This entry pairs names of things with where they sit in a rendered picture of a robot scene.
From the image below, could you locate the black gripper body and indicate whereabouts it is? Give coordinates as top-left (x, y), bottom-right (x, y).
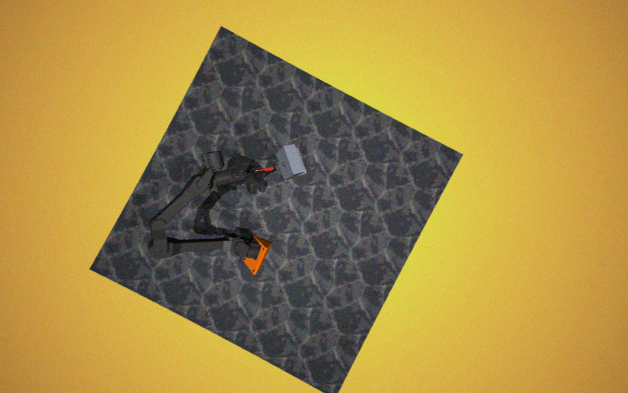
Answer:
top-left (225, 167), bottom-right (257, 194)

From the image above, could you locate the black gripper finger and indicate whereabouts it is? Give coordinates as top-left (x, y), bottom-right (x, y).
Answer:
top-left (251, 170), bottom-right (265, 180)
top-left (247, 165), bottom-right (263, 173)

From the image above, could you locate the dark grey sloped panel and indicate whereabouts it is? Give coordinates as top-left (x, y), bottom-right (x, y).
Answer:
top-left (276, 144), bottom-right (306, 180)

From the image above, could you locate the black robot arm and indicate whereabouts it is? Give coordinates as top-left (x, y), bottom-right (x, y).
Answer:
top-left (147, 151), bottom-right (261, 260)

